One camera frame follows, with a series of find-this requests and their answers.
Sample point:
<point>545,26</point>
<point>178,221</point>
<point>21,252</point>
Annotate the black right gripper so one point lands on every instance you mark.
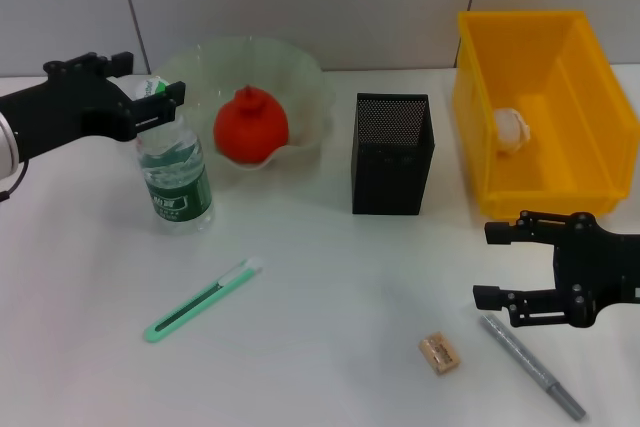
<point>600,267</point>

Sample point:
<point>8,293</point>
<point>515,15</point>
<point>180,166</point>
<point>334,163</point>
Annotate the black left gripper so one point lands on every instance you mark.
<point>65,107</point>

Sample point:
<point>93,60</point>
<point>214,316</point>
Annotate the clear green-label water bottle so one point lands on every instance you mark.
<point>175,187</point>

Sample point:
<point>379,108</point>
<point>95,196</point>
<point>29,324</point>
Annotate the white paper ball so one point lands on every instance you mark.
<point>511,131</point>

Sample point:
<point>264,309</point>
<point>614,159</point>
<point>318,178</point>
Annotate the green utility knife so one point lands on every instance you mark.
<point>200,302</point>

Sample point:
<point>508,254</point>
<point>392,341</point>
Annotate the beige eraser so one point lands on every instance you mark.
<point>440,353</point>

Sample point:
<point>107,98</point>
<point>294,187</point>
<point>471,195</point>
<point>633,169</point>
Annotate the grey marker pen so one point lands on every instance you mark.
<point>530,364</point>

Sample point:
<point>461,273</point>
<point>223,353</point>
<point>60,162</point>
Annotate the translucent green fruit plate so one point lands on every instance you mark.
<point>260,67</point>

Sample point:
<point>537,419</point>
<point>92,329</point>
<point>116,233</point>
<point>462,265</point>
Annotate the black mesh pen holder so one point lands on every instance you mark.
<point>390,182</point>

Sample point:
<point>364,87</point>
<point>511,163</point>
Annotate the yellow plastic bin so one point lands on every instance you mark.
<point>575,147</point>

